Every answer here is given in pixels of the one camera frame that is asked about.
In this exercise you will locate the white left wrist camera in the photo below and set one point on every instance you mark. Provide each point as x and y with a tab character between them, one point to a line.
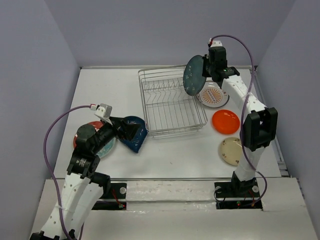
102	111

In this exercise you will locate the cream floral small plate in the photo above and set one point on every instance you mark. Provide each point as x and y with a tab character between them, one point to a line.
230	150

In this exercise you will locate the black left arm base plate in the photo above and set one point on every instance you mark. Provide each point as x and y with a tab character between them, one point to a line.
114	199

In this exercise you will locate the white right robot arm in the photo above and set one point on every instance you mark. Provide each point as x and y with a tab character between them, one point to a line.
258	123

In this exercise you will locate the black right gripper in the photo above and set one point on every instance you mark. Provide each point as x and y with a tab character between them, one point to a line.
205	72

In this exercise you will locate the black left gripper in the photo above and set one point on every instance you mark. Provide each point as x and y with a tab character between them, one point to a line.
129	129

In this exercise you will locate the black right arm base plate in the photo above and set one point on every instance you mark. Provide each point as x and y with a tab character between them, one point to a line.
227	199

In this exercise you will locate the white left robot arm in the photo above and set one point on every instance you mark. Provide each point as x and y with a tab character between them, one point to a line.
83	185

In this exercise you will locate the orange round plate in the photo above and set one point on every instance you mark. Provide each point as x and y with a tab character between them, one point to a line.
225	122

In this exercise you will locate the white plate with orange sunburst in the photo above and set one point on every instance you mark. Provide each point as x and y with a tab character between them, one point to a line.
212	95

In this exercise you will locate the dark blue leaf dish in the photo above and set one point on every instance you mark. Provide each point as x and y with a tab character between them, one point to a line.
136	143

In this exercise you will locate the teal round plate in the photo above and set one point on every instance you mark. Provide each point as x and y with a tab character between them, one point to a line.
193	79

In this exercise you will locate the stainless wire dish rack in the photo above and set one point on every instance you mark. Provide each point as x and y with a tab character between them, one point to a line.
167	109

